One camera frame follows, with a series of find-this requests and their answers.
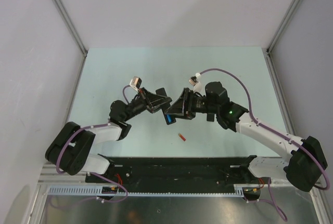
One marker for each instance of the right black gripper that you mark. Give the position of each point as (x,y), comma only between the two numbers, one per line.
(180,107)

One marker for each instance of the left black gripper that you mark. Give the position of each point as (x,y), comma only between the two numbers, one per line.
(153,102)

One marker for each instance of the blue AAA battery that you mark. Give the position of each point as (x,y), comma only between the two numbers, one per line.
(170,120)

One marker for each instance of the black remote control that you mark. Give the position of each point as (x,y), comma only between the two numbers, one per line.
(162,92)

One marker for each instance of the red orange AAA battery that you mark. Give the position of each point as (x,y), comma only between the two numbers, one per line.
(182,137)

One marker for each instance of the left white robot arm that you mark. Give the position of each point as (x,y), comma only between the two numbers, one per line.
(70,151)

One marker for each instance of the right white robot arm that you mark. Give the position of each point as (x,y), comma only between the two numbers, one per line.
(301,161)

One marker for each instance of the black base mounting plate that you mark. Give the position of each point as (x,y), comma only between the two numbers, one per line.
(179,174)

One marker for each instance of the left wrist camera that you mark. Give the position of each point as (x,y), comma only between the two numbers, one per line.
(135,83)

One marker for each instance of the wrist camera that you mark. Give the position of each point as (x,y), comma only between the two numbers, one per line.
(196,83)
(135,83)

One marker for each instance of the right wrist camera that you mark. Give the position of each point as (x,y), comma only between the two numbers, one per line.
(196,83)

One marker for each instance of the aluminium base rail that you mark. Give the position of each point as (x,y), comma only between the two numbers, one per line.
(49,176)

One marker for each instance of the left aluminium frame post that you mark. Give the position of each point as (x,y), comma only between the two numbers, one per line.
(59,5)

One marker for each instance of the aluminium frame post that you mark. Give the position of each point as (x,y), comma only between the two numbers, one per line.
(286,20)
(59,5)

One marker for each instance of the white slotted cable duct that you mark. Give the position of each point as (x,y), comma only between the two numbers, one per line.
(72,190)

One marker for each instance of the right aluminium frame post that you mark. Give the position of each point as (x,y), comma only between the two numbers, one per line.
(286,20)

